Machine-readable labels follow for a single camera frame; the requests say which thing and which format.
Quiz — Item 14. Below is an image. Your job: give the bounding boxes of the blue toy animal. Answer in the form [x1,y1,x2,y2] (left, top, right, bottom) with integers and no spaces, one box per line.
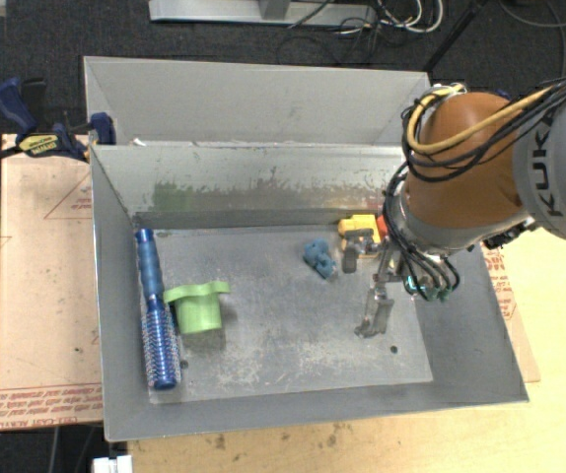
[303,236,339,281]

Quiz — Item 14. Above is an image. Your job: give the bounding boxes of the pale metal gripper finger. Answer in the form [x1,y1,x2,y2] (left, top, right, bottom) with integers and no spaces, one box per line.
[353,285,382,339]
[373,288,396,336]

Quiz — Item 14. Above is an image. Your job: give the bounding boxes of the green plastic cup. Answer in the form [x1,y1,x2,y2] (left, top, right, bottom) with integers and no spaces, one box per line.
[163,280,232,336]

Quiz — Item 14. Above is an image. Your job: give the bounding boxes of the grey metal bin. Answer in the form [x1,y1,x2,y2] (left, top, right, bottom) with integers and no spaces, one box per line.
[83,55,531,443]

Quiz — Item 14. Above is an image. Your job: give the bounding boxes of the blue hairbrush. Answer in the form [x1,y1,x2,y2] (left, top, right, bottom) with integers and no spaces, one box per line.
[133,228,183,391]

